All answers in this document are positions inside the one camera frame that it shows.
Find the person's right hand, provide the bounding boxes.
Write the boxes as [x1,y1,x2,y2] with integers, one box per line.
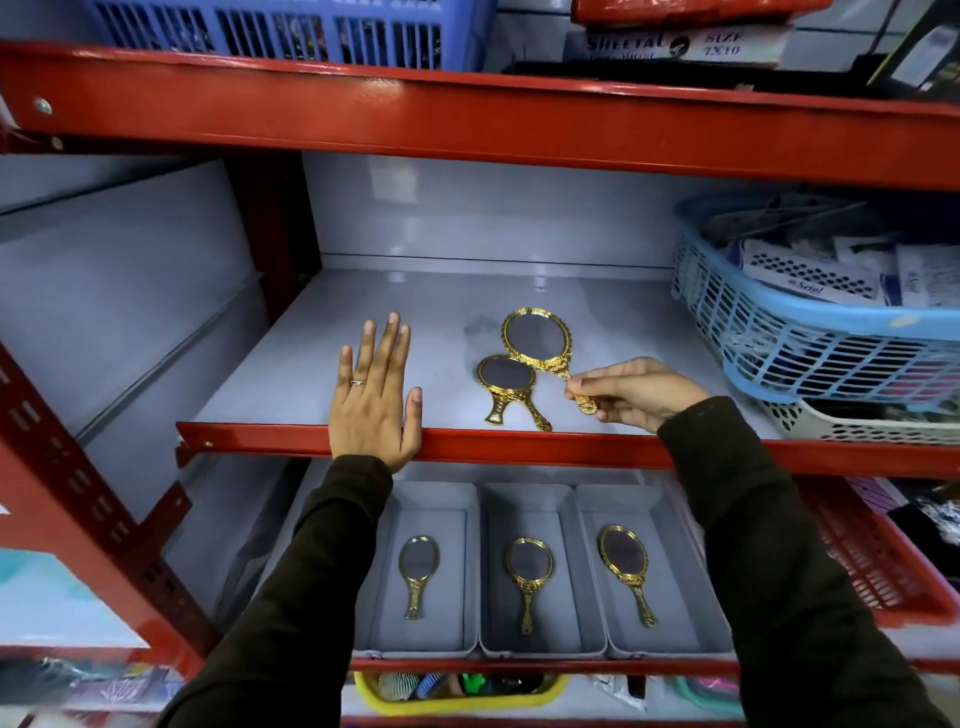
[564,357,713,435]

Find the person's left hand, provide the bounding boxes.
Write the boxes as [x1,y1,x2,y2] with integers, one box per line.
[328,312,423,474]

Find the gold ornate hand mirror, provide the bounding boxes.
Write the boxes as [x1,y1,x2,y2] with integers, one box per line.
[500,306,600,417]
[597,523,660,630]
[396,534,442,622]
[475,353,555,434]
[504,536,558,637]

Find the person's right forearm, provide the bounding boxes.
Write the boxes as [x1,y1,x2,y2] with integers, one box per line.
[657,396,955,728]

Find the person's left forearm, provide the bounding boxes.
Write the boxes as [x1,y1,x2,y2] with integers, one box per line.
[156,454,396,728]

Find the grey plastic tray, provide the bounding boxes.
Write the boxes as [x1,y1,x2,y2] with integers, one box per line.
[575,483,737,662]
[352,480,482,660]
[477,481,609,660]

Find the light blue plastic basket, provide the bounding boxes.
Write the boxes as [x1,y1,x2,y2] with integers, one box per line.
[669,190,960,414]

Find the red metal shelving rack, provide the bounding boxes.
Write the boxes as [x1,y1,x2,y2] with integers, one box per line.
[0,40,960,728]

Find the white plastic basket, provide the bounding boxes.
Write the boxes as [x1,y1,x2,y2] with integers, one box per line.
[757,396,960,448]

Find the pile of white packets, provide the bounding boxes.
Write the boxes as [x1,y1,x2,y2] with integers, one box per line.
[699,191,960,310]

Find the colourful hair accessories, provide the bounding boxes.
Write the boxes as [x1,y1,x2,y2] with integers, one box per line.
[375,672,550,703]

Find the yellow plastic basket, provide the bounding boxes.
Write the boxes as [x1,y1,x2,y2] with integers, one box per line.
[352,670,572,718]

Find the purple packet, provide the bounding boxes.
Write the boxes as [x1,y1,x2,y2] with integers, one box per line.
[846,476,910,516]

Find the clear plastic packet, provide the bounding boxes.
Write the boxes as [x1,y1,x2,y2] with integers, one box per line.
[588,672,648,713]

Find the red plastic basket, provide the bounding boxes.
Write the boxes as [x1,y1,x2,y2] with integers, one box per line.
[793,475,960,630]

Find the teal plastic item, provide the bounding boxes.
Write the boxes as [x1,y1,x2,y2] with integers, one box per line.
[670,675,745,719]

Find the dark blue plastic basket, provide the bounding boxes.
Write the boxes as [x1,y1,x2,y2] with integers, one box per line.
[78,0,499,73]

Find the white printed box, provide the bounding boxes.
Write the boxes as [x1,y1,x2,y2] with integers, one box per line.
[561,22,797,69]

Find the black patterned item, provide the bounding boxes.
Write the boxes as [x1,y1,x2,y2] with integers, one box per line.
[883,480,960,595]

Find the pale blue box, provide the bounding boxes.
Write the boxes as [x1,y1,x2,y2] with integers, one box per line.
[0,546,149,651]

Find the red flat packet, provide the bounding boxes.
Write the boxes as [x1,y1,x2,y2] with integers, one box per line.
[570,0,834,29]

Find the pile of blurred packets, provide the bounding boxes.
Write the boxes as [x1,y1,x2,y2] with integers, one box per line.
[0,655,186,712]

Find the black packaged item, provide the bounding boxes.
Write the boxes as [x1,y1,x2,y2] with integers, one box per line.
[865,0,960,103]

